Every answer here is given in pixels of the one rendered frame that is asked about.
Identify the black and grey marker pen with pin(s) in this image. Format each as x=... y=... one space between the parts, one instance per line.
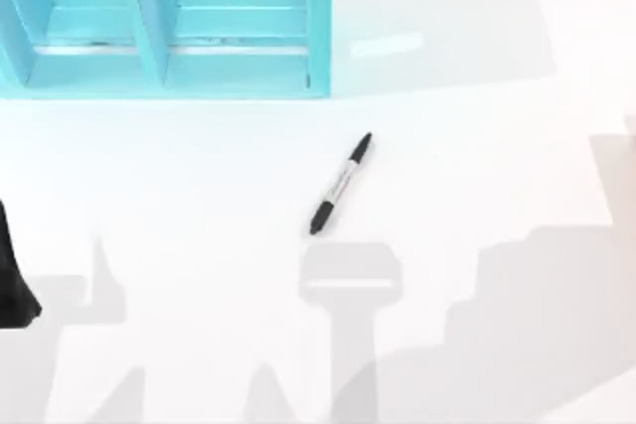
x=341 y=183

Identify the light blue rack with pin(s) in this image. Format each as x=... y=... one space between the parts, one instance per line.
x=149 y=22

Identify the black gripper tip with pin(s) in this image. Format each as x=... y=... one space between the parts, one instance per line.
x=12 y=290

